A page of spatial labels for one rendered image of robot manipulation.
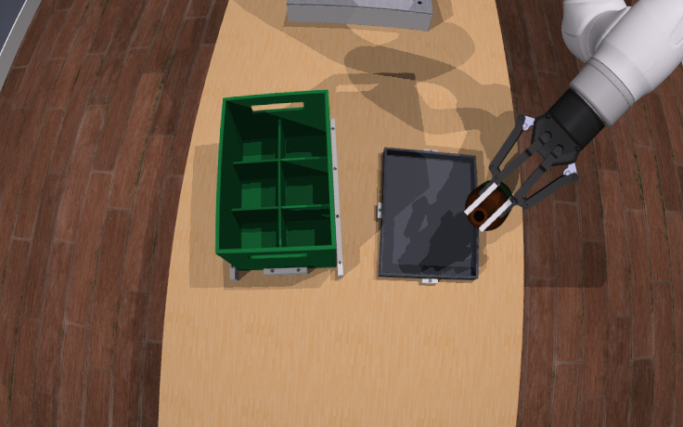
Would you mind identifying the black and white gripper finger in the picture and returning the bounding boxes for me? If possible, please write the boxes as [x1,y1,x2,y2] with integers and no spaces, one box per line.
[479,146,579,232]
[464,113,550,215]

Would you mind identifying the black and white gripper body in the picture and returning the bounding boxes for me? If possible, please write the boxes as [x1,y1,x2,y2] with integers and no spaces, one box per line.
[531,88,605,166]

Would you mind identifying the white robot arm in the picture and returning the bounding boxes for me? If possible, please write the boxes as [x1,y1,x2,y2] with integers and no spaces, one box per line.
[561,0,683,127]

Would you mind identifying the green divided crate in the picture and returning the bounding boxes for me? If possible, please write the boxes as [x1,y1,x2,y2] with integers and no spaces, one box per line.
[215,90,337,271]

